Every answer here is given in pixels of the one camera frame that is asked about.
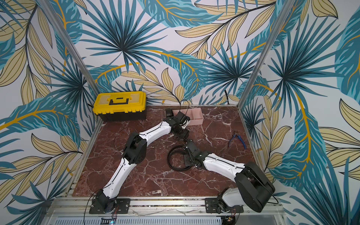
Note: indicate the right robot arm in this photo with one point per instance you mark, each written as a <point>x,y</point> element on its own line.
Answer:
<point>253,188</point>

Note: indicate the pink divided storage tray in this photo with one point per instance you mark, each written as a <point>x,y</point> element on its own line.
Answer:
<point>195,115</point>

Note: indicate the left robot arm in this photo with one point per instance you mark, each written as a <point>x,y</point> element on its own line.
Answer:
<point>135,152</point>

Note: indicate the blue handled pliers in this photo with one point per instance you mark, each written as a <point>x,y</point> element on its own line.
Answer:
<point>237,136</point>

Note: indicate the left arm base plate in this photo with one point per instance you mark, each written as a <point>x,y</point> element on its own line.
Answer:
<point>113,206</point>

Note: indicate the yellow black toolbox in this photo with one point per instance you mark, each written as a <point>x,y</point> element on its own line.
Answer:
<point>121,106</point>

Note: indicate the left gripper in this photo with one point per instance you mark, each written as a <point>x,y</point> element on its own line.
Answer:
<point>185,134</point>

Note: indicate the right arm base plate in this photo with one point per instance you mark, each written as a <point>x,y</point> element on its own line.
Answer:
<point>217,205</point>

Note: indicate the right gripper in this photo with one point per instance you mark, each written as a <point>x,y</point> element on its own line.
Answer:
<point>187,145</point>

